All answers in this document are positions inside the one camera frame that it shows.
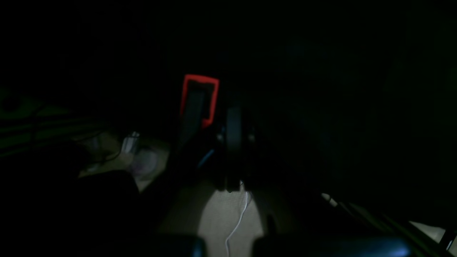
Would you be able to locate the red black clamp right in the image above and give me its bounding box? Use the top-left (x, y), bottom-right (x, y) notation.
top-left (178, 74), bottom-right (219, 145)

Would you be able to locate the white cable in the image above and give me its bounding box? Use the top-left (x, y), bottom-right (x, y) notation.
top-left (225, 191), bottom-right (252, 257)

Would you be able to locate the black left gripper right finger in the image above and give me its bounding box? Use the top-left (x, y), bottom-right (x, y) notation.
top-left (234, 107), bottom-right (415, 257)

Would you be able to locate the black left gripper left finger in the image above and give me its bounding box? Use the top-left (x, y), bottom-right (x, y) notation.
top-left (141, 107), bottom-right (236, 257)

